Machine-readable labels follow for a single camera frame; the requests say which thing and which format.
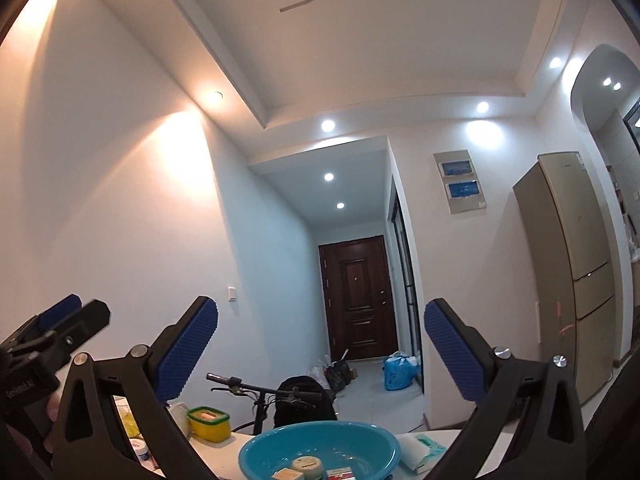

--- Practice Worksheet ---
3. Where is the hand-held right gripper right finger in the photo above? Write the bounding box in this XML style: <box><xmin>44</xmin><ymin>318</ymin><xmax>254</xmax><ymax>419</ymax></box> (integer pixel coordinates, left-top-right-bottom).
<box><xmin>424</xmin><ymin>298</ymin><xmax>587</xmax><ymax>480</ymax></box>

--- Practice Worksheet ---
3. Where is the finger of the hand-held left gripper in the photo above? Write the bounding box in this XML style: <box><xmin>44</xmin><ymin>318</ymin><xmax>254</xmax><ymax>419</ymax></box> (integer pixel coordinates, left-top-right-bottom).
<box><xmin>20</xmin><ymin>294</ymin><xmax>83</xmax><ymax>333</ymax></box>
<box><xmin>30</xmin><ymin>300</ymin><xmax>112</xmax><ymax>361</ymax></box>

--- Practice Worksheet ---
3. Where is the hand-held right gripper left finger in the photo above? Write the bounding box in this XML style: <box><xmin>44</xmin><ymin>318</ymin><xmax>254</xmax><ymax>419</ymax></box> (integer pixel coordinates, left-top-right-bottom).
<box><xmin>50</xmin><ymin>296</ymin><xmax>219</xmax><ymax>480</ymax></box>

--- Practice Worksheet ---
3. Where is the blue plastic basin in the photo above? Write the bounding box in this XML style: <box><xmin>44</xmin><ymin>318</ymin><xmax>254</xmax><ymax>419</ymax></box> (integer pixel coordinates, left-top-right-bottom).
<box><xmin>238</xmin><ymin>422</ymin><xmax>402</xmax><ymax>480</ymax></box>

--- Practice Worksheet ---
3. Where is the person's left hand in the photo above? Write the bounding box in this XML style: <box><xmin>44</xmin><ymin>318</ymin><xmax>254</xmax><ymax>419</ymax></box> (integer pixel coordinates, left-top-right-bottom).
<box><xmin>10</xmin><ymin>396</ymin><xmax>63</xmax><ymax>472</ymax></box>

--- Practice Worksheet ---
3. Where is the blue plastic bag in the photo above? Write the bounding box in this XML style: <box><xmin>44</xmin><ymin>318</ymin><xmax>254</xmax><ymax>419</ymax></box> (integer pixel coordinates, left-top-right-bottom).
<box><xmin>382</xmin><ymin>351</ymin><xmax>422</xmax><ymax>392</ymax></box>

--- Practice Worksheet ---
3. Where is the yellow box with green lid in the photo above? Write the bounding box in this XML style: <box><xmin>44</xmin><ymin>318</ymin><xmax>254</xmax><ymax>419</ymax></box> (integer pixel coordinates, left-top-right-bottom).
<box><xmin>187</xmin><ymin>406</ymin><xmax>232</xmax><ymax>443</ymax></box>

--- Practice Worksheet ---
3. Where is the black framed glass door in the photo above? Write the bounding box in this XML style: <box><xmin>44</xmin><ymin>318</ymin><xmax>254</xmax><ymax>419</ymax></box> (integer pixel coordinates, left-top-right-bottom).
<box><xmin>389</xmin><ymin>175</ymin><xmax>425</xmax><ymax>391</ymax></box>

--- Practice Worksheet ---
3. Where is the black bicycle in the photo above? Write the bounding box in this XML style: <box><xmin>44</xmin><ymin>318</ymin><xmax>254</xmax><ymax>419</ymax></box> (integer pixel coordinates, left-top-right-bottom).
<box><xmin>206</xmin><ymin>372</ymin><xmax>326</xmax><ymax>436</ymax></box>

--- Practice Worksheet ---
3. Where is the brown entry door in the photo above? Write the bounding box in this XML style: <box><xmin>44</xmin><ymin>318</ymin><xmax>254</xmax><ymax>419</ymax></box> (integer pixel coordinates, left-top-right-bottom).
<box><xmin>318</xmin><ymin>235</ymin><xmax>401</xmax><ymax>361</ymax></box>

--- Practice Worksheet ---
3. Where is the white green wet wipes pack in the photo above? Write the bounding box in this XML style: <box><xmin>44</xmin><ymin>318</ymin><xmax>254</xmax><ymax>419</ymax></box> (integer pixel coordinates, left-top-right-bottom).
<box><xmin>397</xmin><ymin>432</ymin><xmax>448</xmax><ymax>473</ymax></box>

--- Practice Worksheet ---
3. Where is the black bag with sticks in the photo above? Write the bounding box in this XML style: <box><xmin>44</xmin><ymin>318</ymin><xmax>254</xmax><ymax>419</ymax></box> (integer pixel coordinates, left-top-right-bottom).
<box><xmin>325</xmin><ymin>355</ymin><xmax>353</xmax><ymax>392</ymax></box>

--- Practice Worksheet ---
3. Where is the black backpack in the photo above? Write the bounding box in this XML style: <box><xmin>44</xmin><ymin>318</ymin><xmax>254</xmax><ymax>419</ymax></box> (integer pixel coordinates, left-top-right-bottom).
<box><xmin>274</xmin><ymin>375</ymin><xmax>338</xmax><ymax>428</ymax></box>

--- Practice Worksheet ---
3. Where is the white plastic bag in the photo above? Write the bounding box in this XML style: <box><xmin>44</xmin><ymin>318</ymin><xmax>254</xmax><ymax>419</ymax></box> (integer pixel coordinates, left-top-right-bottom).
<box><xmin>307</xmin><ymin>365</ymin><xmax>331</xmax><ymax>391</ymax></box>

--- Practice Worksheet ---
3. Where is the gold refrigerator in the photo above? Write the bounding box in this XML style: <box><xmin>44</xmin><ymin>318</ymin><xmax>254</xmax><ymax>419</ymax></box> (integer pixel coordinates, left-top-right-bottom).
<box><xmin>512</xmin><ymin>150</ymin><xmax>617</xmax><ymax>406</ymax></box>

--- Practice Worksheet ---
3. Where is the grey electrical panel box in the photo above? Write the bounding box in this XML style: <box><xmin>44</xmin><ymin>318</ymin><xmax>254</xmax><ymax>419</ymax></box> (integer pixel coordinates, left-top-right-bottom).
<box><xmin>433</xmin><ymin>149</ymin><xmax>488</xmax><ymax>216</ymax></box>

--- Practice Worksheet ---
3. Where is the dark window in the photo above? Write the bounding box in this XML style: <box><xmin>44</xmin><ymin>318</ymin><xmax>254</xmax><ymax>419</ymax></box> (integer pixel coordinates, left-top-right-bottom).
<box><xmin>622</xmin><ymin>100</ymin><xmax>640</xmax><ymax>146</ymax></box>

